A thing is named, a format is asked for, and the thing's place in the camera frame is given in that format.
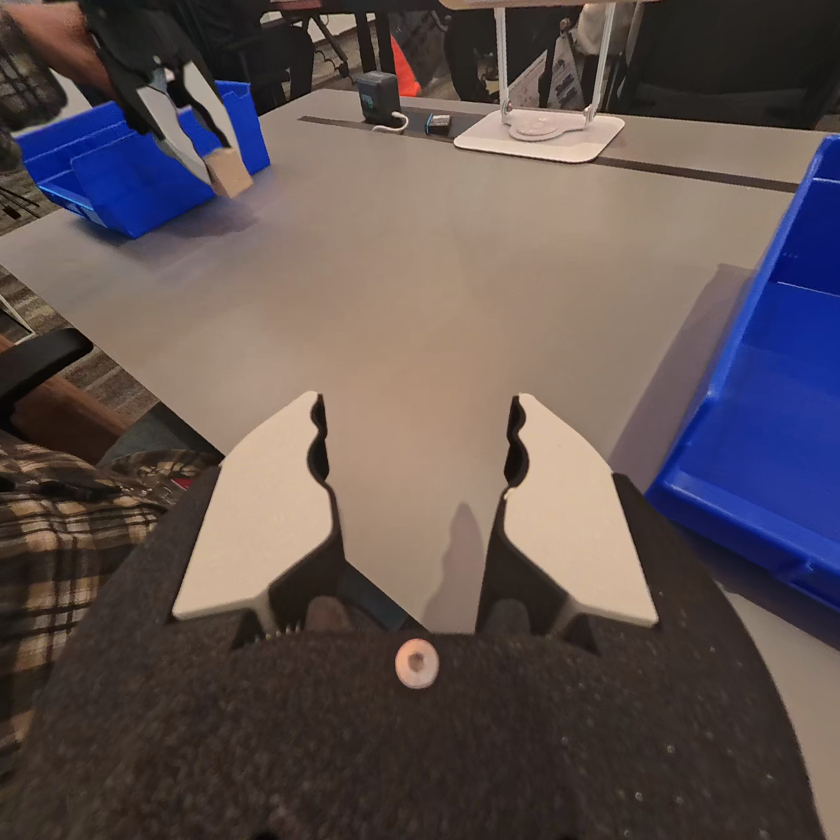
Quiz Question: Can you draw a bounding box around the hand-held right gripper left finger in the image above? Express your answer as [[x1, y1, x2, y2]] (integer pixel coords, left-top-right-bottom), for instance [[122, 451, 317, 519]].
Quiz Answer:
[[171, 391, 347, 622]]

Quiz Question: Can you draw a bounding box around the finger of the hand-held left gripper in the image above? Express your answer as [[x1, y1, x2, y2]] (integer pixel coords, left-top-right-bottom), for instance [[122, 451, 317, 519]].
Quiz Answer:
[[134, 84, 215, 189], [174, 59, 235, 150]]

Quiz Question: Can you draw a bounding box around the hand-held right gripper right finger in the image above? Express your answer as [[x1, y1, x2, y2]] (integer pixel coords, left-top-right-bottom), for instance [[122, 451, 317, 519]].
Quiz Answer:
[[476, 392, 660, 626]]

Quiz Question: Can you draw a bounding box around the blue plastic bin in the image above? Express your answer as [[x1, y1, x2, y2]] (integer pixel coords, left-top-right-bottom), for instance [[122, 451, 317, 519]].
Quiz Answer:
[[646, 134, 840, 614], [13, 80, 271, 239]]

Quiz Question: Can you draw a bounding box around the wooden cube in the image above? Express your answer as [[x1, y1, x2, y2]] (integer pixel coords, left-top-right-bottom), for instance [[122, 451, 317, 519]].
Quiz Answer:
[[206, 147, 254, 199]]

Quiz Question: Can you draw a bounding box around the person's left forearm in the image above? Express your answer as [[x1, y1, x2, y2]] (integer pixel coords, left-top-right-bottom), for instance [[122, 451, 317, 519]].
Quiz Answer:
[[0, 7, 67, 172]]

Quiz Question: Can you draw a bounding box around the person's left hand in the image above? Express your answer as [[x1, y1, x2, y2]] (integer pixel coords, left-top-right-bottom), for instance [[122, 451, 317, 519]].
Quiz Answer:
[[13, 0, 116, 99]]

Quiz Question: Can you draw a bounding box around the black battery charger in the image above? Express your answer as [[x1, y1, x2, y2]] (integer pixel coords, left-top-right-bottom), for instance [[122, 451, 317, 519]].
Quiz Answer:
[[356, 72, 401, 126]]

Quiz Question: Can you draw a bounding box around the person in plaid shirt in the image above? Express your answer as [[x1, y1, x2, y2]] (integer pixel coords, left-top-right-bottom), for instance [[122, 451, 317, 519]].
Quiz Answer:
[[0, 433, 221, 775]]

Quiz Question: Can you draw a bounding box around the orange traffic cone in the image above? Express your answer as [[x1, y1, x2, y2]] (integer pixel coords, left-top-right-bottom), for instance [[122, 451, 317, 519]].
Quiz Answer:
[[390, 36, 421, 98]]

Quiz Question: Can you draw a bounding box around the wooden pillar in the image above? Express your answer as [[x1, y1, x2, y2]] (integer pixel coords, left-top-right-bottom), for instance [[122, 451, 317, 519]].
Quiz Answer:
[[0, 335, 132, 463]]

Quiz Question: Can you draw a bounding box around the black office chair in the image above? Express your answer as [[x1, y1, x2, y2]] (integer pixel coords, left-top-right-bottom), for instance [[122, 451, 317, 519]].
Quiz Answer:
[[0, 328, 95, 421]]

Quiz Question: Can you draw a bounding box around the printed pamphlet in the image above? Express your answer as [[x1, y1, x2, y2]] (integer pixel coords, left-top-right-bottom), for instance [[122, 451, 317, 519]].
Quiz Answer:
[[508, 33, 585, 109]]

